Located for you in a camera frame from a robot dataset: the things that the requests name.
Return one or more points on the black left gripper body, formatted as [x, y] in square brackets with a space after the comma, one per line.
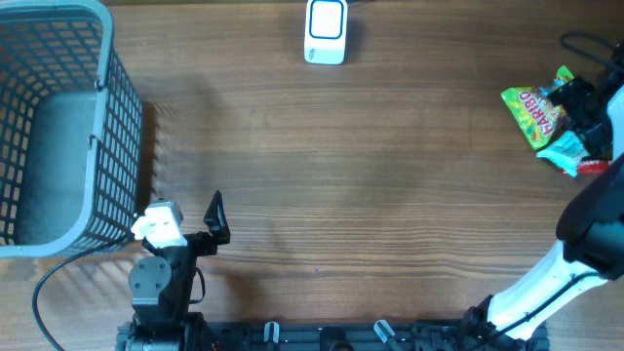
[199, 244]

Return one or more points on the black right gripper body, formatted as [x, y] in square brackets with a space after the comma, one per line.
[590, 120]

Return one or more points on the teal tissue pack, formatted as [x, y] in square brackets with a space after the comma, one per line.
[566, 153]

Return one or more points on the Haribo gummy bag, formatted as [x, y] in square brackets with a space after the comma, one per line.
[535, 114]

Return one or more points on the red Nescafe stick sachet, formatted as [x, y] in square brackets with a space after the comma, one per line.
[586, 167]

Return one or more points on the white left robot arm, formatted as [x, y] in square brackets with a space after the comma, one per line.
[162, 283]

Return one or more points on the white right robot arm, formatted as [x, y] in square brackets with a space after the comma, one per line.
[588, 251]

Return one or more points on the white barcode scanner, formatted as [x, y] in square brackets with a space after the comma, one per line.
[325, 31]

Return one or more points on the grey plastic shopping basket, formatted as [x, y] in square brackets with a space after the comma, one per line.
[71, 130]

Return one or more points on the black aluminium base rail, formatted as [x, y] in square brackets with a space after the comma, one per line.
[434, 335]

